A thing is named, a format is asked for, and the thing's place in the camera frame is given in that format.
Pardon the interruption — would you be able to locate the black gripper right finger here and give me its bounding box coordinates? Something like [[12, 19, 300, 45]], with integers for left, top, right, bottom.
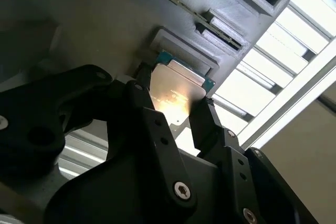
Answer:
[[189, 97, 320, 224]]

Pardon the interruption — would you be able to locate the silver CPU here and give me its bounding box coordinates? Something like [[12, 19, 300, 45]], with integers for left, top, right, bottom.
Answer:
[[148, 49, 216, 120]]

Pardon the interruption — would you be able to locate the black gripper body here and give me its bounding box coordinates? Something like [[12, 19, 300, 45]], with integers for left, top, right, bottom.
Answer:
[[44, 153, 237, 224]]

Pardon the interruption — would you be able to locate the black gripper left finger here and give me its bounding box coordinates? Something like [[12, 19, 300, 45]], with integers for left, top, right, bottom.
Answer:
[[0, 62, 198, 209]]

